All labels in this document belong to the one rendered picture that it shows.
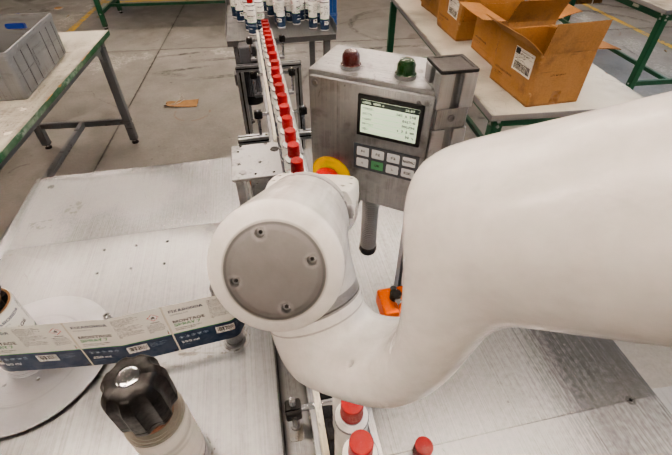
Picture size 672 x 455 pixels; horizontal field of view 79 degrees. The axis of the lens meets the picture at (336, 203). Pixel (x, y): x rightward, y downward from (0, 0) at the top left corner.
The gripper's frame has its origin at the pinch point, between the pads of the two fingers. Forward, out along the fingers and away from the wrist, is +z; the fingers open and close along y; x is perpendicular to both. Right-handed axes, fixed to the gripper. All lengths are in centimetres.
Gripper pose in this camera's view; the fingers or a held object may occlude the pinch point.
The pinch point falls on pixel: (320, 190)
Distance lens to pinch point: 55.1
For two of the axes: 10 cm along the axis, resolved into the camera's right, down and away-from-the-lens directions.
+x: -0.3, 9.8, 1.8
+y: -10.0, -0.4, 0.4
